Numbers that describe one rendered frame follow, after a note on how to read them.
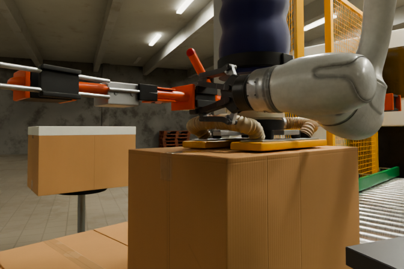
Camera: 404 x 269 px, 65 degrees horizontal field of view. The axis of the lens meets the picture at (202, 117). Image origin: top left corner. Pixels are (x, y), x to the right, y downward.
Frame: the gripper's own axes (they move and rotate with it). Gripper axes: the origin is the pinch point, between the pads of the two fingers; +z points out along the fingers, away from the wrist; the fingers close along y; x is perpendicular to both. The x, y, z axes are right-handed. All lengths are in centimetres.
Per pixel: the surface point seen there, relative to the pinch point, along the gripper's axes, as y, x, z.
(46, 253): 53, -11, 67
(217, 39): -63, 128, 112
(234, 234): 28.5, -3.2, -16.7
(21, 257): 53, -19, 70
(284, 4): -28.2, 27.0, -10.0
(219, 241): 29.9, -5.4, -14.7
